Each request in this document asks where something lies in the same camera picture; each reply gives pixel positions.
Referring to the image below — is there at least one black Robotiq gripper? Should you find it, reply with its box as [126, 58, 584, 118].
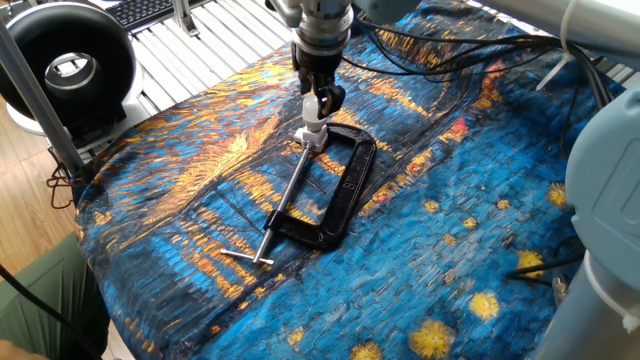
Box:
[290, 40, 347, 122]

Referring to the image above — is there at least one white light bulb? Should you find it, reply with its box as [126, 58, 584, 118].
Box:
[301, 93, 331, 134]

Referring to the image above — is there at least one black C-clamp with silver screw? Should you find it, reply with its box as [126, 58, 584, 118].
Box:
[219, 122, 378, 266]

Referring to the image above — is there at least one white plug socket adapter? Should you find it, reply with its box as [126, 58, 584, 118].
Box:
[293, 124, 330, 154]

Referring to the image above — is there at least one starry night print tablecloth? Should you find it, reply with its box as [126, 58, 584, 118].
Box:
[74, 0, 626, 360]

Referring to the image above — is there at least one black computer keyboard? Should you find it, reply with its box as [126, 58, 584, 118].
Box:
[108, 0, 177, 32]

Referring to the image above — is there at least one green trousers leg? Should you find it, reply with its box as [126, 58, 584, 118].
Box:
[0, 233, 111, 360]

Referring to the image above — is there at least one small aluminium bracket post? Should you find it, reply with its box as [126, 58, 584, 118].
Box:
[171, 0, 201, 38]

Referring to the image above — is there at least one black wrist cable bundle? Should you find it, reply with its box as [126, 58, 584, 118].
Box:
[342, 12, 614, 109]

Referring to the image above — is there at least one tangled thin black cable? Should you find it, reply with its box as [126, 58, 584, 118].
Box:
[45, 148, 76, 211]

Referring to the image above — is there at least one grey metal post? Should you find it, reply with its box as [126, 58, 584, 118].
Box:
[0, 19, 86, 176]

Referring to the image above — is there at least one short black base cable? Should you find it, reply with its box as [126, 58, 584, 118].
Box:
[504, 234, 586, 287]

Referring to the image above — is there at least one black round ring fan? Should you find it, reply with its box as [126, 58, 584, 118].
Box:
[0, 2, 146, 139]

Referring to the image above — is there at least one thick black cable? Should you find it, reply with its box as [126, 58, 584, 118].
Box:
[0, 264, 101, 360]

